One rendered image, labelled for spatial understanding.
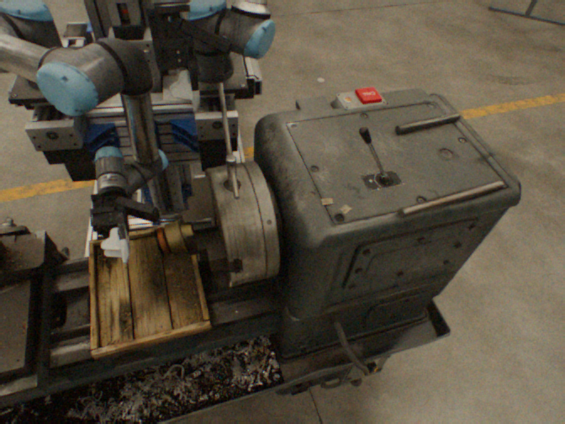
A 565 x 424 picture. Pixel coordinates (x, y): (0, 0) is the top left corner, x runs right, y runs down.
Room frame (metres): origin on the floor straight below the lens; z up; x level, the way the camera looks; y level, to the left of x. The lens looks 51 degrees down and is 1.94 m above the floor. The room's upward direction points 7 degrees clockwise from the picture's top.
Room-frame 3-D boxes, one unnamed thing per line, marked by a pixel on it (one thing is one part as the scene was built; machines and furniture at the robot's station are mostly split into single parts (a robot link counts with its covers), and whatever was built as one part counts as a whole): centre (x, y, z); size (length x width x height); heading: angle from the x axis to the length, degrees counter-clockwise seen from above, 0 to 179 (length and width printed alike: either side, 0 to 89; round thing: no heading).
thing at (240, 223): (0.63, 0.12, 1.08); 0.32 x 0.09 x 0.32; 23
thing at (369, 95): (1.02, -0.21, 1.26); 0.06 x 0.06 x 0.02; 23
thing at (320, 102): (0.95, -0.06, 1.24); 0.09 x 0.08 x 0.03; 113
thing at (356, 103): (1.00, -0.19, 1.23); 0.13 x 0.08 x 0.05; 113
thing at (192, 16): (1.20, 0.29, 1.33); 0.13 x 0.12 x 0.14; 69
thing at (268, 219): (0.66, 0.07, 1.08); 0.31 x 0.03 x 0.31; 23
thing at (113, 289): (0.53, 0.36, 0.89); 0.36 x 0.30 x 0.04; 23
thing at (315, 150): (0.81, -0.24, 1.06); 0.59 x 0.48 x 0.39; 113
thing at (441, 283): (0.81, -0.24, 0.43); 0.60 x 0.48 x 0.86; 113
